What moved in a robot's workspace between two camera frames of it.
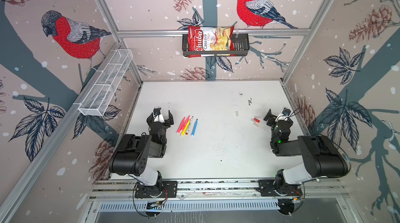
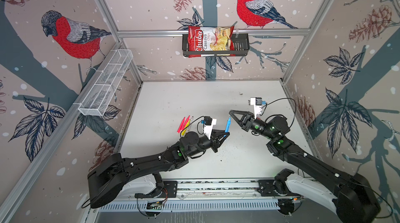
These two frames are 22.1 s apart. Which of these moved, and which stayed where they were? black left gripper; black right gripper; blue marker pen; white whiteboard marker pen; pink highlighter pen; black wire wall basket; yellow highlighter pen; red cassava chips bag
Moved: blue marker pen; black right gripper; black left gripper
Stayed: black wire wall basket; white whiteboard marker pen; yellow highlighter pen; red cassava chips bag; pink highlighter pen
